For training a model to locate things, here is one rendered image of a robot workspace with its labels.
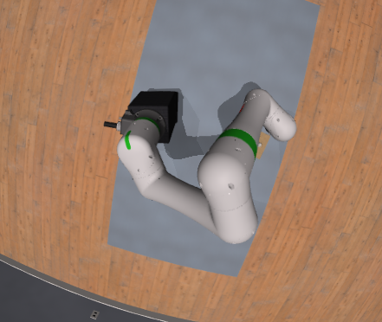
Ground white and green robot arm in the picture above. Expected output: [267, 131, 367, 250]
[104, 88, 296, 244]

